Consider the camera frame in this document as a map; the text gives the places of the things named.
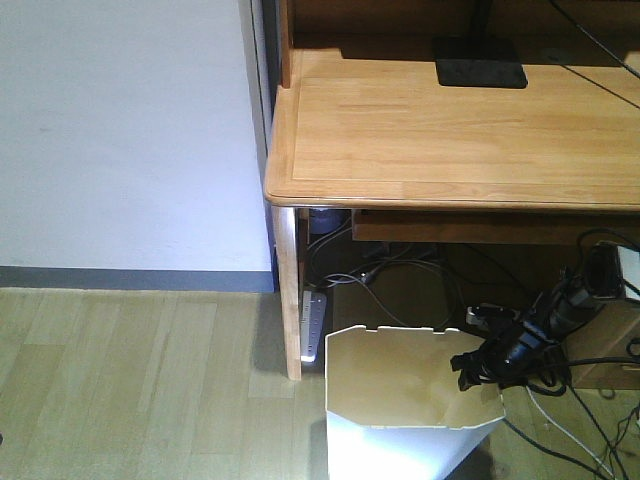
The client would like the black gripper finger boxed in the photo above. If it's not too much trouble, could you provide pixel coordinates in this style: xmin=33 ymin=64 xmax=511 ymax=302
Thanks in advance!
xmin=450 ymin=352 xmax=484 ymax=391

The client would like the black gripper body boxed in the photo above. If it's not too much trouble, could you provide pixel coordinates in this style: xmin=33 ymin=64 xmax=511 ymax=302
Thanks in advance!
xmin=477 ymin=322 xmax=555 ymax=385

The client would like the white plastic trash bin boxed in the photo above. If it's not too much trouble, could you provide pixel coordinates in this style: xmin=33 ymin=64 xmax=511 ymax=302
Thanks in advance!
xmin=325 ymin=325 xmax=505 ymax=479

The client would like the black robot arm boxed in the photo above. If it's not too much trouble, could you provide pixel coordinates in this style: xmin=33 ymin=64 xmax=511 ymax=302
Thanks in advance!
xmin=450 ymin=241 xmax=639 ymax=391

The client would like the white power strip upright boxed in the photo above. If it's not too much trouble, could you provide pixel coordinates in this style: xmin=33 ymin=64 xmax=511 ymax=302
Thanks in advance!
xmin=300 ymin=290 xmax=327 ymax=363

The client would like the wooden keyboard tray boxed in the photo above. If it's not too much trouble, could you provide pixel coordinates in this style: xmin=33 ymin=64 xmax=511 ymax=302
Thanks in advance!
xmin=352 ymin=210 xmax=639 ymax=245

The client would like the wooden desk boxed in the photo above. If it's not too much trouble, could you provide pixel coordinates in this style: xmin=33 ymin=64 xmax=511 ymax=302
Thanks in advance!
xmin=264 ymin=1 xmax=639 ymax=380

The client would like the black monitor stand base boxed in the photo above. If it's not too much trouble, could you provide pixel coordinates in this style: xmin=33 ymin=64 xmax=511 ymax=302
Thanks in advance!
xmin=432 ymin=37 xmax=528 ymax=89

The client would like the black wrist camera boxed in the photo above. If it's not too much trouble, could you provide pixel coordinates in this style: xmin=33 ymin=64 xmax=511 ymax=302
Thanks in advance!
xmin=465 ymin=304 xmax=520 ymax=331

